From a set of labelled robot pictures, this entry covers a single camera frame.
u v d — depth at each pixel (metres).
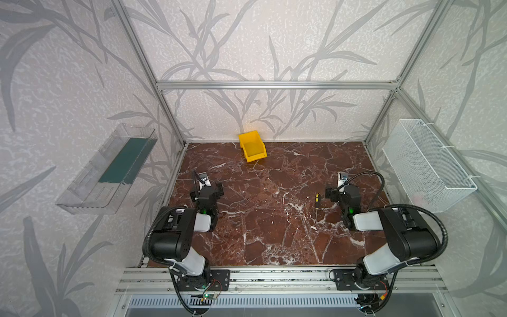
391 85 0.94
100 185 0.65
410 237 0.45
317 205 0.94
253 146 1.15
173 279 0.70
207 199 0.71
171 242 0.46
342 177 0.82
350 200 0.70
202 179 0.79
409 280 0.75
